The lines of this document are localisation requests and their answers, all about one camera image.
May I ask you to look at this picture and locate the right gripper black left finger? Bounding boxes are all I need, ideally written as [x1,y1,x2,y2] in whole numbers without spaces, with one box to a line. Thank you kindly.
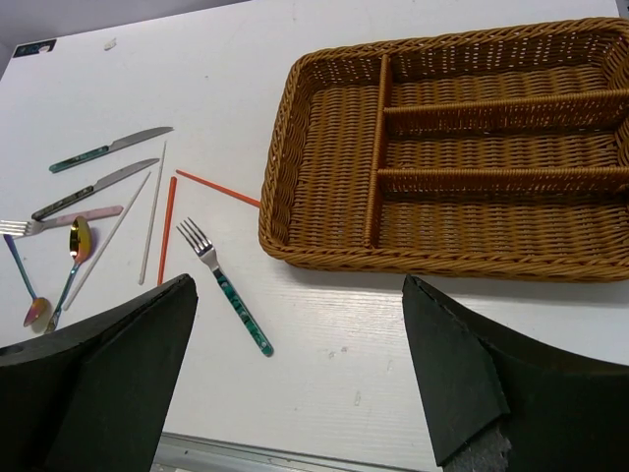
[1,274,198,471]

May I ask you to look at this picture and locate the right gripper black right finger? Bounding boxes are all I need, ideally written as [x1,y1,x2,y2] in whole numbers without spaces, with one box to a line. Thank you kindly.
[402,275,628,471]

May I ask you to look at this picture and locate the long white chopstick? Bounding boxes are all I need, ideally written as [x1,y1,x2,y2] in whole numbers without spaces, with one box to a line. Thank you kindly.
[62,172,151,311]

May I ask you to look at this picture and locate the orange chopstick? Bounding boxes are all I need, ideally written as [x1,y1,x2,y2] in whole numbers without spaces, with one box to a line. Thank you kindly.
[175,169,260,208]
[157,176,177,285]

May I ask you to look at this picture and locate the dark handled knife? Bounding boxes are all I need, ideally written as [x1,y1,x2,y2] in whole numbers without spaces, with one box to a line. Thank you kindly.
[31,158,159,221]

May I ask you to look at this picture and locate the teal handled knife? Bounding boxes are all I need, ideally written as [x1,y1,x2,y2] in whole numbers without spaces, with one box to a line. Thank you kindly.
[48,126,174,174]

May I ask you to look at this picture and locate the small rainbow spoon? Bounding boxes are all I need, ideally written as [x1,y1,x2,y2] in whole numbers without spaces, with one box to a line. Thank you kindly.
[3,234,50,327]

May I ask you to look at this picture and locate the gold iridescent spoon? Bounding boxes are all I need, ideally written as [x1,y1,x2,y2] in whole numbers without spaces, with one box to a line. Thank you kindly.
[45,216,91,333]

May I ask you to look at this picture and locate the brown wicker cutlery basket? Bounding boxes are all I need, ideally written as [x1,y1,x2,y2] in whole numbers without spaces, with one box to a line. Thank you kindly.
[258,18,628,282]

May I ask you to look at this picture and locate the small white tape scrap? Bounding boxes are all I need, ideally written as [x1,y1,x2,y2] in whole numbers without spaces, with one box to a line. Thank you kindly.
[103,38,117,51]

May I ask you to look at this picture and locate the table logo sticker left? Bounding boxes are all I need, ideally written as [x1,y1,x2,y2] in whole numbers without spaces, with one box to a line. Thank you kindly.
[13,38,57,58]

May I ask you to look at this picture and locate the aluminium table frame rail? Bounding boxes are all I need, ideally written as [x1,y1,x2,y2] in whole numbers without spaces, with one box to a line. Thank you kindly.
[150,433,408,471]

